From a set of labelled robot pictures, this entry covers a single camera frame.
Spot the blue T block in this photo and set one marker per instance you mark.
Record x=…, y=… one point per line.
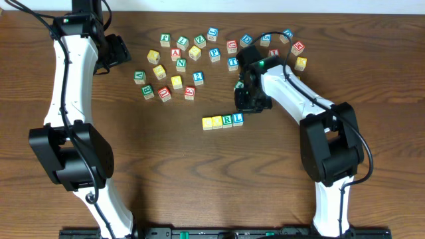
x=232, y=64

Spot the yellow S block lower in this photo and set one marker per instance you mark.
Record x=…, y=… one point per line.
x=159, y=72

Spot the blue 2 block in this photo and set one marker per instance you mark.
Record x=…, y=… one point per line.
x=198, y=78

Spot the green N block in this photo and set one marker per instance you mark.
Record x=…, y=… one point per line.
x=181, y=65

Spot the blue d block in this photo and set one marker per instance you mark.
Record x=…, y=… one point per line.
x=246, y=40
x=286, y=36

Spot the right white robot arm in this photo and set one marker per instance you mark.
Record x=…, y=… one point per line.
x=330, y=147

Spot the blue 5 block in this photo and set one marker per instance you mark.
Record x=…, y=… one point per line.
x=265, y=40

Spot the red U block lower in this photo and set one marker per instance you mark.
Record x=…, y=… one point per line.
x=164, y=93

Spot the green R block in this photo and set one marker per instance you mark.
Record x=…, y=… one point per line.
x=227, y=121

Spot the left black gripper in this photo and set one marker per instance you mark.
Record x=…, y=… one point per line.
x=119, y=50

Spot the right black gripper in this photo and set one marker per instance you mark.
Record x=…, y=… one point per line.
x=248, y=100

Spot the yellow k block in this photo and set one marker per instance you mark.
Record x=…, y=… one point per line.
x=153, y=57
x=300, y=64

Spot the yellow S block upper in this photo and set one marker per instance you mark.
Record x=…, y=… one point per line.
x=195, y=53

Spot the green 4 block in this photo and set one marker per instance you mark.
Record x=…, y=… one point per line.
x=238, y=85

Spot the yellow K block right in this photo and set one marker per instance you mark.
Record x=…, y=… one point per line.
x=300, y=64

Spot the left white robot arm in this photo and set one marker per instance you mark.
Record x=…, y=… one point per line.
x=68, y=146

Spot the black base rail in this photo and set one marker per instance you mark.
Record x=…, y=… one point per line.
x=286, y=232

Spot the blue D block left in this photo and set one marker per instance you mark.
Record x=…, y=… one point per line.
x=246, y=40

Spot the blue P block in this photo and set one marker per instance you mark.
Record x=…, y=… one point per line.
x=214, y=54

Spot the red I block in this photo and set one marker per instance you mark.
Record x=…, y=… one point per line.
x=273, y=52

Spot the green J block top left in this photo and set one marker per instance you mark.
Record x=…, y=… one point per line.
x=165, y=40

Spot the blue L block top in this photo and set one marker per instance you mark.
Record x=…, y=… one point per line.
x=212, y=34

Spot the yellow o block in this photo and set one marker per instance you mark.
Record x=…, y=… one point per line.
x=217, y=122
x=177, y=82

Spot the red M block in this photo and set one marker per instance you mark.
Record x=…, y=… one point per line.
x=297, y=48

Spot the yellow s block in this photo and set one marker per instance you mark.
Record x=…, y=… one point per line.
x=159, y=72
x=195, y=53

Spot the green 7 block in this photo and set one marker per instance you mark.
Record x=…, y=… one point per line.
x=182, y=43

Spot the blue D block right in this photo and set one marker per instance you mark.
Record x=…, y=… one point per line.
x=286, y=36

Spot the red A block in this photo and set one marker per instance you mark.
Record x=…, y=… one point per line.
x=175, y=54

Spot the green B block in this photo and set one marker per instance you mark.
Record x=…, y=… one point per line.
x=147, y=91

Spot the green V block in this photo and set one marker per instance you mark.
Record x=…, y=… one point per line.
x=139, y=77

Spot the yellow C block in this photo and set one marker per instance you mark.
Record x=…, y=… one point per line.
x=207, y=123

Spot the yellow K block left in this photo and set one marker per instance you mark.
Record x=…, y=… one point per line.
x=153, y=57

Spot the green Z block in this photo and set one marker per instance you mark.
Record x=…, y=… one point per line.
x=200, y=41

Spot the blue l block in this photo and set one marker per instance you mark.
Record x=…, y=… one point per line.
x=212, y=34
x=237, y=119

